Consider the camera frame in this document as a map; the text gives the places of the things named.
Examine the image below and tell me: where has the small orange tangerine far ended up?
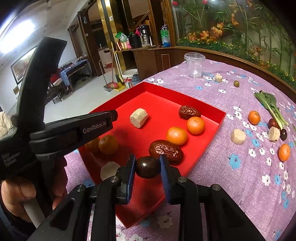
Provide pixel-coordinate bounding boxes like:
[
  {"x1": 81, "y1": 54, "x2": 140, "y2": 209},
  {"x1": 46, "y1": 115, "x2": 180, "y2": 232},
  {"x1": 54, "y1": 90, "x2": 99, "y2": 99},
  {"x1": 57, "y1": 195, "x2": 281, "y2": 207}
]
[{"x1": 248, "y1": 110, "x2": 261, "y2": 126}]

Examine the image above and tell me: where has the person's left hand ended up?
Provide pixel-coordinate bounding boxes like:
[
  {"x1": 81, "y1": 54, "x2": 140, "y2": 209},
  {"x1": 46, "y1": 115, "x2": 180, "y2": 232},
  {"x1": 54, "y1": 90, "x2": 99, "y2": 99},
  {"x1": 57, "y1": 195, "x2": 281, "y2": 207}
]
[{"x1": 0, "y1": 155, "x2": 69, "y2": 224}]

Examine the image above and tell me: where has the orange tangerine edge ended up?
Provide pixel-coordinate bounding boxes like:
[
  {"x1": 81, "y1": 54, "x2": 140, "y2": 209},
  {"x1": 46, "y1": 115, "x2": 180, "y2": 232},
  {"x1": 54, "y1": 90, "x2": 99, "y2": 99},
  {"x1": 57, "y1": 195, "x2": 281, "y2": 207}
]
[{"x1": 84, "y1": 137, "x2": 100, "y2": 153}]

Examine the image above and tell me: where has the framed wall painting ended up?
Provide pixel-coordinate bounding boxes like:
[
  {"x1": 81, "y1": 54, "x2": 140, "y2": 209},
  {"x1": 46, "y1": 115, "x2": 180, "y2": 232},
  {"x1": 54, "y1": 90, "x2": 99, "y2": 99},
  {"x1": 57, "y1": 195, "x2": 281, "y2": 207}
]
[{"x1": 11, "y1": 46, "x2": 37, "y2": 85}]

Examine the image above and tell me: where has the white plastic bucket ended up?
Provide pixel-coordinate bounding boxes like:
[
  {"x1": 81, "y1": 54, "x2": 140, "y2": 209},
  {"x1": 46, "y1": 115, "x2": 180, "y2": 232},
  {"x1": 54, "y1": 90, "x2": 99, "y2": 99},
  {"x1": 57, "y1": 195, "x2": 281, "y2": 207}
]
[{"x1": 122, "y1": 68, "x2": 138, "y2": 89}]

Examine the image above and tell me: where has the long beige cake piece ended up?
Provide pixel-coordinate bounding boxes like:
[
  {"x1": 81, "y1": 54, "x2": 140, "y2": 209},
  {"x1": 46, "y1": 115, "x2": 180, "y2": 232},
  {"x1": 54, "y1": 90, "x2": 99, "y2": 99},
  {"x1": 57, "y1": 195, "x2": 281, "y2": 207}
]
[{"x1": 129, "y1": 108, "x2": 148, "y2": 128}]

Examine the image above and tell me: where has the flower and bamboo display case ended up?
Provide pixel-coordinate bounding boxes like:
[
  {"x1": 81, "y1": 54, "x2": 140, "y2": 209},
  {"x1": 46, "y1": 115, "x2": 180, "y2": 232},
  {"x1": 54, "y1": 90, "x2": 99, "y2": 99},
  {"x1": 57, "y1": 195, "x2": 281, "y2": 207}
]
[{"x1": 171, "y1": 0, "x2": 295, "y2": 87}]

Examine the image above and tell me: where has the blue cloth side table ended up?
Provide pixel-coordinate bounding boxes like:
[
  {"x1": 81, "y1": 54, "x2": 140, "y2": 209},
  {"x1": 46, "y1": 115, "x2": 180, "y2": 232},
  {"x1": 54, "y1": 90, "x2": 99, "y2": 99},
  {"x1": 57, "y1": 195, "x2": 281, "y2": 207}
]
[{"x1": 60, "y1": 59, "x2": 92, "y2": 87}]

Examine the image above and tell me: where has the dark plum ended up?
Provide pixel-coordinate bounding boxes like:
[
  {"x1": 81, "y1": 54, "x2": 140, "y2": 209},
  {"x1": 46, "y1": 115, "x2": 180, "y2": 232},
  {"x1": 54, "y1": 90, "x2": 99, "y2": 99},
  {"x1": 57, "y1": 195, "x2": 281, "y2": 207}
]
[
  {"x1": 135, "y1": 156, "x2": 161, "y2": 179},
  {"x1": 280, "y1": 128, "x2": 287, "y2": 141}
]

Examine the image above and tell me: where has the clear plastic cup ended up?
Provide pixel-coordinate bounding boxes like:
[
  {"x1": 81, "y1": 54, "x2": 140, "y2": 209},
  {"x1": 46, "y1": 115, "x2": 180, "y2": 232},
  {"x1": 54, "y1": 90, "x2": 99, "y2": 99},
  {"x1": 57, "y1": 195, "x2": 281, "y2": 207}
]
[{"x1": 184, "y1": 52, "x2": 206, "y2": 78}]

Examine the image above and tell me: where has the purple floral tablecloth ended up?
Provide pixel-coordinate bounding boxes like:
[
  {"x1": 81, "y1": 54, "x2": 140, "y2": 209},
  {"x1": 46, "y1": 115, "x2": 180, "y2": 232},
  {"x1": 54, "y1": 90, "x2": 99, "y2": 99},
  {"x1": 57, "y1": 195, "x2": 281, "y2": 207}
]
[{"x1": 64, "y1": 59, "x2": 296, "y2": 241}]

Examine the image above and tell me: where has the green bok choy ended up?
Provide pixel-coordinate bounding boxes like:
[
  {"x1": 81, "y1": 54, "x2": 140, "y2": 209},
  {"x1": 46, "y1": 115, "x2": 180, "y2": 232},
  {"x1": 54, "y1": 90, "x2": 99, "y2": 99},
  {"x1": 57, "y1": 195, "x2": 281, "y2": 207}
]
[{"x1": 254, "y1": 90, "x2": 288, "y2": 129}]

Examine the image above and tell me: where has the red shallow tray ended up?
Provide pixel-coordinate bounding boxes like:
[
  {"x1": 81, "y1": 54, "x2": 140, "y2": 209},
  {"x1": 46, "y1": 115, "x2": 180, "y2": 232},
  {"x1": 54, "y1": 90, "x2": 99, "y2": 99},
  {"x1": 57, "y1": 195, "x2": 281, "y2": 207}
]
[{"x1": 78, "y1": 81, "x2": 227, "y2": 229}]

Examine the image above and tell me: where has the green label water bottle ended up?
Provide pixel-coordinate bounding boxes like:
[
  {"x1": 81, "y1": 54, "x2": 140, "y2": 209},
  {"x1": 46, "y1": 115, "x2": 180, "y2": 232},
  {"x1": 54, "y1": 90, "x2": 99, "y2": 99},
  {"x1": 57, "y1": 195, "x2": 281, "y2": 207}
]
[{"x1": 161, "y1": 24, "x2": 171, "y2": 47}]

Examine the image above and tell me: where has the small red jujube date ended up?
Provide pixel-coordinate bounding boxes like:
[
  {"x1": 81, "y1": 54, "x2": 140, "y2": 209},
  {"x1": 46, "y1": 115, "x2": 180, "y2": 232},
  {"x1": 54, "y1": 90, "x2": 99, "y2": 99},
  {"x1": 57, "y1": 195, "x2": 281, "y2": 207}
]
[{"x1": 179, "y1": 105, "x2": 201, "y2": 120}]

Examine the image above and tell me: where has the large red jujube date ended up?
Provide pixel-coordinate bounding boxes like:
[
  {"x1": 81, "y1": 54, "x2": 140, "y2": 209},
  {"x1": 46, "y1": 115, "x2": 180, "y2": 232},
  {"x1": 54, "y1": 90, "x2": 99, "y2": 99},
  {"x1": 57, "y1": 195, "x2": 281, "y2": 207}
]
[{"x1": 149, "y1": 140, "x2": 184, "y2": 165}]

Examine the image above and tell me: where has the beige cake cube far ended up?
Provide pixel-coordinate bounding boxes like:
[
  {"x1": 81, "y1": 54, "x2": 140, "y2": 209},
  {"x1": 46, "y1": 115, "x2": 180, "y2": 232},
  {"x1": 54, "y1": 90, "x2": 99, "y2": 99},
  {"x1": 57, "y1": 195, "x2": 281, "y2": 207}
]
[{"x1": 268, "y1": 126, "x2": 280, "y2": 142}]

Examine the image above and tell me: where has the person in red coat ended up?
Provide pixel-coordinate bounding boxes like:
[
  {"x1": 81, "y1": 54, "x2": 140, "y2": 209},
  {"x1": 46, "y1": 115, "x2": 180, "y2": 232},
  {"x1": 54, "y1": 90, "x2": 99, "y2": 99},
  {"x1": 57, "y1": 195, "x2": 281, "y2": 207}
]
[{"x1": 50, "y1": 68, "x2": 63, "y2": 87}]

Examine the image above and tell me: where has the grey thermos jug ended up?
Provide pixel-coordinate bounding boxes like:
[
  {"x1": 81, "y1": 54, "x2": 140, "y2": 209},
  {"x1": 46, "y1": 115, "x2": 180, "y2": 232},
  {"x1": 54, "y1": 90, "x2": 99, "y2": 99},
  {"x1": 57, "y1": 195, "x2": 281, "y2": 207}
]
[{"x1": 128, "y1": 74, "x2": 141, "y2": 88}]

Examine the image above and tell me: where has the small green olive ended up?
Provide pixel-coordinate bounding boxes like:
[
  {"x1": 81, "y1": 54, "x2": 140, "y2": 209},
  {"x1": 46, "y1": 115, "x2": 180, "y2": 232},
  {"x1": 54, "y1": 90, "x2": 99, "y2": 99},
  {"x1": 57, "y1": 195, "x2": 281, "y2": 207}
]
[{"x1": 233, "y1": 80, "x2": 239, "y2": 87}]

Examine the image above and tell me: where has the tiny beige cake piece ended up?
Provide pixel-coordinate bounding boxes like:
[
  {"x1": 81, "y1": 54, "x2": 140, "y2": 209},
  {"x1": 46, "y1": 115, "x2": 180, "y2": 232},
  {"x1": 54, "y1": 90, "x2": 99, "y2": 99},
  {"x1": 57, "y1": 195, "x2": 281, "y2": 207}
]
[{"x1": 214, "y1": 74, "x2": 223, "y2": 83}]

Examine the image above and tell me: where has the broom and dustpan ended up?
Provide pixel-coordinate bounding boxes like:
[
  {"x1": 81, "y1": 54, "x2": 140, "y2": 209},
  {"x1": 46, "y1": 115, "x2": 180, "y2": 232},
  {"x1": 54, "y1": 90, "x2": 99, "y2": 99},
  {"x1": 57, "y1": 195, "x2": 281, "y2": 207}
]
[{"x1": 101, "y1": 42, "x2": 126, "y2": 92}]

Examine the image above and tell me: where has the steel thermos flask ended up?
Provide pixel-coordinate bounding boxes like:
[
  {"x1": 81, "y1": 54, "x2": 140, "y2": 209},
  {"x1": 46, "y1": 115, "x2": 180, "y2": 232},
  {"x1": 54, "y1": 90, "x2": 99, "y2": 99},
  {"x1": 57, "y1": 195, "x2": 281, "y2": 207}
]
[{"x1": 139, "y1": 25, "x2": 153, "y2": 47}]

